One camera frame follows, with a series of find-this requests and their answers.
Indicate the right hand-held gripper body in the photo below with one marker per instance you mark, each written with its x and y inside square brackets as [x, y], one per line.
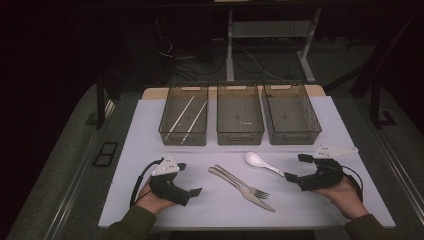
[323, 176]

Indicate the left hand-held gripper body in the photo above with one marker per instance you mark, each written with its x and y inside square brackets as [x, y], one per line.
[168, 190]

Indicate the white ceramic spoon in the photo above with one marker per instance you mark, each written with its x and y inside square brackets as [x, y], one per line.
[253, 159]

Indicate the metal forks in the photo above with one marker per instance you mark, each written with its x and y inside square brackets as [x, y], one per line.
[256, 201]

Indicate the white chopstick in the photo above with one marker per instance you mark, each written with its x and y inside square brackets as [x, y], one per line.
[194, 122]
[180, 117]

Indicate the clear brown plastic bin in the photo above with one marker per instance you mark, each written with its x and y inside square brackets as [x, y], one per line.
[290, 113]
[239, 113]
[173, 100]

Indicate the person's left hand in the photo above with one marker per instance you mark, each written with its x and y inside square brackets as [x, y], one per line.
[151, 201]

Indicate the person's right hand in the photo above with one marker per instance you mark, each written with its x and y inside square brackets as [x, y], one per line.
[346, 198]

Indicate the white table board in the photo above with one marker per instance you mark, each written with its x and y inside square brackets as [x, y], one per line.
[216, 213]

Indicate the black metal stand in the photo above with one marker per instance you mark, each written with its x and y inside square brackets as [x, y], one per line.
[100, 103]
[375, 106]

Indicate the metal rail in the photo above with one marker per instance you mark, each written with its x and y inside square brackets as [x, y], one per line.
[71, 193]
[400, 173]

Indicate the white metal desk frame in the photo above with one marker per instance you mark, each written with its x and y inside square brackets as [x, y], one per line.
[229, 50]

